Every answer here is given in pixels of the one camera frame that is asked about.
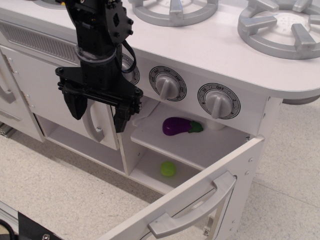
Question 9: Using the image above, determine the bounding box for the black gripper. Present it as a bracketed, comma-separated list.
[55, 56, 143, 133]

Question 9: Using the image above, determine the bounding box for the white toy oven door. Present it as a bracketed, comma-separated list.
[101, 135, 266, 240]

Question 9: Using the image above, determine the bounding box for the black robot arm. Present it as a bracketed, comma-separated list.
[55, 0, 143, 133]

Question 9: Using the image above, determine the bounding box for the white cabinet door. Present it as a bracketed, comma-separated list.
[0, 46, 119, 150]

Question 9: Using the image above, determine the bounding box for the grey middle stove knob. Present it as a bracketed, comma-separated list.
[149, 66, 187, 102]

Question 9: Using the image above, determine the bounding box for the purple toy eggplant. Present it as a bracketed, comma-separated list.
[162, 117, 204, 136]

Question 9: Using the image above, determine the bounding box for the green toy ball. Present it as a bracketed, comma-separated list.
[160, 161, 176, 177]

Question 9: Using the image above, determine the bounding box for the silver toy sink basin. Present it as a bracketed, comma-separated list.
[33, 0, 66, 10]

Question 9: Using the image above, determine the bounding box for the white toy kitchen unit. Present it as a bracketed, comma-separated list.
[0, 0, 320, 240]

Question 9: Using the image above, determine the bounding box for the silver left burner grate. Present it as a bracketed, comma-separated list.
[129, 0, 219, 27]

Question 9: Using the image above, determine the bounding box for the grey right stove knob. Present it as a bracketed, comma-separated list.
[197, 83, 241, 120]

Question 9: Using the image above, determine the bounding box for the silver cabinet door handle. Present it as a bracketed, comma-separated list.
[82, 99, 105, 143]

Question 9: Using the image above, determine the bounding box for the silver far left handle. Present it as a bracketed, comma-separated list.
[0, 72, 16, 104]

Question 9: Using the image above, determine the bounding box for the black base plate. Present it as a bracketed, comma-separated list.
[18, 212, 62, 240]

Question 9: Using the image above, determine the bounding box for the silver oven door handle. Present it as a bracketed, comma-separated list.
[147, 171, 237, 239]

